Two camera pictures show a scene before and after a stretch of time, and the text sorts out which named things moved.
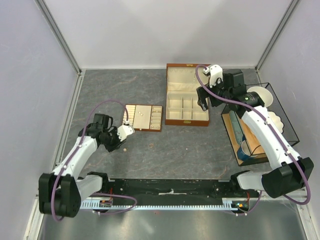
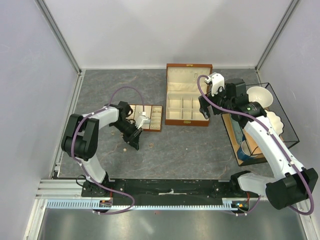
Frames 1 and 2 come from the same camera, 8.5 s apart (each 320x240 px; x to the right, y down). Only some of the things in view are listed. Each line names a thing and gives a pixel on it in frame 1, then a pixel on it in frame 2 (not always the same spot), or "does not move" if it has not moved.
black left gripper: [118, 143] → [135, 134]
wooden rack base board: [258, 154] does not move
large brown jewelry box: [182, 108] does not move
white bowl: [264, 95] does not move
